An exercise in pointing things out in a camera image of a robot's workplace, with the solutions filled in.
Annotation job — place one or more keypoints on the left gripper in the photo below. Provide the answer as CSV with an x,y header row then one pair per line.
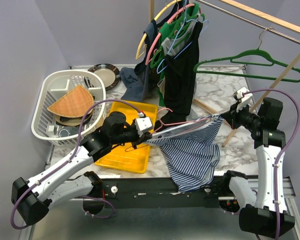
x,y
145,136

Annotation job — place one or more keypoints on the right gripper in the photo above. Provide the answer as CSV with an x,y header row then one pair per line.
x,y
232,116

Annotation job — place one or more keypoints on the blue white striped tank top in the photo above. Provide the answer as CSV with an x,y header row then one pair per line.
x,y
190,151

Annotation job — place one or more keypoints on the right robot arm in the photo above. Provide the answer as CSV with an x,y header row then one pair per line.
x,y
263,212

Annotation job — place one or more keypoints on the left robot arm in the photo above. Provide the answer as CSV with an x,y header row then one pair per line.
x,y
33,198

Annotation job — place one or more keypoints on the green velvet hanger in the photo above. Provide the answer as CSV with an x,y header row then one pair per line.
x,y
252,52

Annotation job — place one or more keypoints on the black tank top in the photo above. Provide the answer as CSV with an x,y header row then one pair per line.
x,y
180,79

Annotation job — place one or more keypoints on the pink plastic hanger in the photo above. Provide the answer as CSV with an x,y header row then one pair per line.
x,y
165,28

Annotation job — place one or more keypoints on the green garment on hanger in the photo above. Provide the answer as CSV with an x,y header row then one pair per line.
x,y
192,10

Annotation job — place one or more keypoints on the yellow plastic tray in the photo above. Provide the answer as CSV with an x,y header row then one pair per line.
x,y
126,158

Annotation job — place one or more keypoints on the dark plates in basket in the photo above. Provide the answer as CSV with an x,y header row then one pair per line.
x,y
67,126

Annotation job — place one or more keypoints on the woven wicker fan basket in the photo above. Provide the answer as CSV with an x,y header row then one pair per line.
x,y
74,104

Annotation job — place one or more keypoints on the black rimmed ceramic plate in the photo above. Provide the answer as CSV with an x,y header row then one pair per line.
x,y
108,73

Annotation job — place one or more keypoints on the white plastic dish basket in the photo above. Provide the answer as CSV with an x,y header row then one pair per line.
x,y
55,86

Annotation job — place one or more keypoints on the metal hanging rod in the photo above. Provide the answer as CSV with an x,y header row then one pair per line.
x,y
277,33

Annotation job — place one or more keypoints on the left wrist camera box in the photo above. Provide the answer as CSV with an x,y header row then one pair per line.
x,y
143,124

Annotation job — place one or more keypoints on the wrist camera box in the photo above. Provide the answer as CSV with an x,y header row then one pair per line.
x,y
143,124
242,97

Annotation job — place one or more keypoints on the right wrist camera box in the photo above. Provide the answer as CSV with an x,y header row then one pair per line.
x,y
242,97

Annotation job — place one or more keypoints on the black mounting rail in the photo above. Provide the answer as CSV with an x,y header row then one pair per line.
x,y
160,192

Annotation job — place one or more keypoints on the light blue wire hanger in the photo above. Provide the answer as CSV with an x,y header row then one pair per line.
x,y
176,25

